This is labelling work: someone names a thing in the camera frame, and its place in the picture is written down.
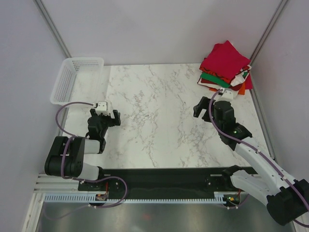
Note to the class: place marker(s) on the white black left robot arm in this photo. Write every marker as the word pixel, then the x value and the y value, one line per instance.
pixel 66 156

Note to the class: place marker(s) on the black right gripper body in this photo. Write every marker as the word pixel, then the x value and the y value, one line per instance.
pixel 218 123

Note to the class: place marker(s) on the magenta folded shirt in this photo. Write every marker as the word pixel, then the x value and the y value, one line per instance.
pixel 248 82

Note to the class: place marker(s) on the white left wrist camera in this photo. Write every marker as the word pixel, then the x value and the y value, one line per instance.
pixel 101 108

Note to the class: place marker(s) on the aluminium frame post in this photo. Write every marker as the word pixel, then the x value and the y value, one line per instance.
pixel 52 27
pixel 270 26

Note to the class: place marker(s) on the right aluminium frame post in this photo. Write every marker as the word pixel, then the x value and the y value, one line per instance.
pixel 270 26

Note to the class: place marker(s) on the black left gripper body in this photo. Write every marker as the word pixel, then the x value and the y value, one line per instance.
pixel 106 120

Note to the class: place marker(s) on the dark red folded shirt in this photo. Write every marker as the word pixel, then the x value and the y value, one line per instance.
pixel 203 82

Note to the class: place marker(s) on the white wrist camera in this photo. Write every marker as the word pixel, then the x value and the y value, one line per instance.
pixel 226 95
pixel 101 108

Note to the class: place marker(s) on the crimson red t shirt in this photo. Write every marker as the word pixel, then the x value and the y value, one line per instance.
pixel 225 60

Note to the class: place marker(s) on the white plastic basket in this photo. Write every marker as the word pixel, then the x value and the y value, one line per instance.
pixel 78 80

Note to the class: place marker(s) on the red white printed shirt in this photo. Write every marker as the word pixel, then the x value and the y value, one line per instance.
pixel 239 78

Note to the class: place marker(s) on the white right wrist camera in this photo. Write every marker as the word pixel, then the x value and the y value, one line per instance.
pixel 226 95

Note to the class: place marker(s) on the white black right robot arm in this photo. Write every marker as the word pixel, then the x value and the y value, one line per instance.
pixel 285 198

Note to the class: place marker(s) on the green folded shirt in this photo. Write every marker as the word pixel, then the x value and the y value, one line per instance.
pixel 214 79

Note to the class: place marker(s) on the orange folded shirt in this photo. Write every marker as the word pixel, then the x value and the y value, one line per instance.
pixel 236 90

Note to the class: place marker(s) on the left aluminium frame post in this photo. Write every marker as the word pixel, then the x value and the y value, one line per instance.
pixel 52 27

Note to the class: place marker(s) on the white slotted cable duct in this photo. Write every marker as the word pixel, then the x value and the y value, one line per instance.
pixel 94 198

